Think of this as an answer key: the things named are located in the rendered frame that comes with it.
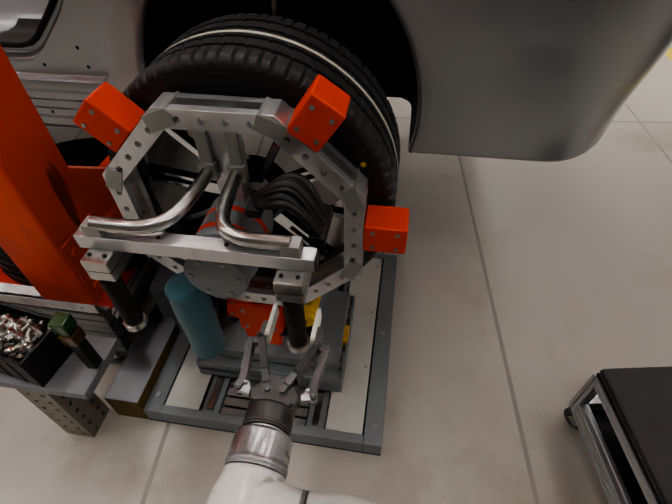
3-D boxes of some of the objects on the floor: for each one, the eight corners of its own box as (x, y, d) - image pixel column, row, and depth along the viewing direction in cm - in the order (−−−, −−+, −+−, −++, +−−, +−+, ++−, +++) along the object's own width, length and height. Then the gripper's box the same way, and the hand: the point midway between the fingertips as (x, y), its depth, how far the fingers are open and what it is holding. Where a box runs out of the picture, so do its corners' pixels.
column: (109, 409, 155) (51, 345, 125) (94, 437, 148) (29, 377, 118) (83, 405, 156) (20, 341, 126) (67, 433, 149) (-4, 373, 119)
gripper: (206, 432, 70) (248, 315, 86) (332, 452, 68) (351, 327, 83) (195, 412, 65) (242, 291, 80) (331, 433, 62) (352, 303, 78)
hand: (294, 322), depth 80 cm, fingers open, 7 cm apart
